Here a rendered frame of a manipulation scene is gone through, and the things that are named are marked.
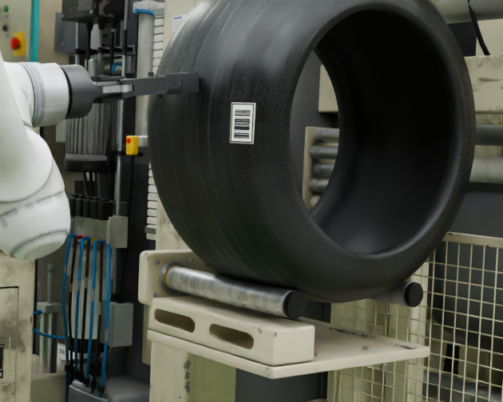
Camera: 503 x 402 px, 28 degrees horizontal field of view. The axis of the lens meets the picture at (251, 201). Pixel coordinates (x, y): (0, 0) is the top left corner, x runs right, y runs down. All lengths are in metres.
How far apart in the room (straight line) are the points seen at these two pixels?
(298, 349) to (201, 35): 0.52
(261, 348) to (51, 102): 0.52
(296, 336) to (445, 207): 0.37
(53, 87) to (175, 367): 0.77
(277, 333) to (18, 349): 0.72
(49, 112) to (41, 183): 0.18
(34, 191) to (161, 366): 0.86
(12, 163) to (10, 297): 0.93
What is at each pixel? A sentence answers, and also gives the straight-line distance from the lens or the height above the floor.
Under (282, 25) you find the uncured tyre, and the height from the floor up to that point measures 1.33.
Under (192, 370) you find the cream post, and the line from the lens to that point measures 1.96.
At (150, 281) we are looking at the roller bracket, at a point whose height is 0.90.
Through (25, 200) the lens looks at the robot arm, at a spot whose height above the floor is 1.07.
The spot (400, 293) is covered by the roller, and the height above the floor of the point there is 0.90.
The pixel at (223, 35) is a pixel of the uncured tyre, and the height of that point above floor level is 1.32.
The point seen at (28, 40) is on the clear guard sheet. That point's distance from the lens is 2.13.
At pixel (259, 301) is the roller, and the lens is 1.63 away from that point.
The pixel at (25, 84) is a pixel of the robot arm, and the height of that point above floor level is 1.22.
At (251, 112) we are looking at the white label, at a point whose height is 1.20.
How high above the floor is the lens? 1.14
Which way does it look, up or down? 3 degrees down
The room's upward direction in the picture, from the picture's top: 2 degrees clockwise
